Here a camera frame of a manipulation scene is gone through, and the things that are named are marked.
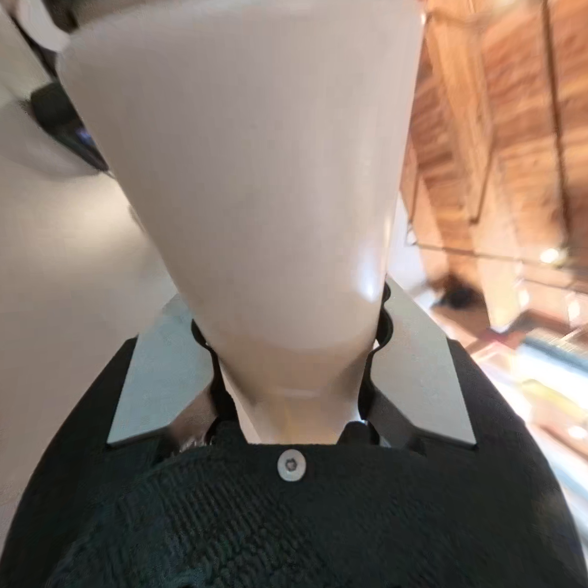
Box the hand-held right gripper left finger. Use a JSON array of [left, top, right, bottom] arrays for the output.
[[107, 294, 217, 449]]

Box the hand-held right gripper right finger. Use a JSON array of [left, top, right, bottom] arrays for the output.
[[362, 276, 477, 450]]

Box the white bottle with black lid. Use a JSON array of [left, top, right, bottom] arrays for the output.
[[59, 0, 428, 445]]

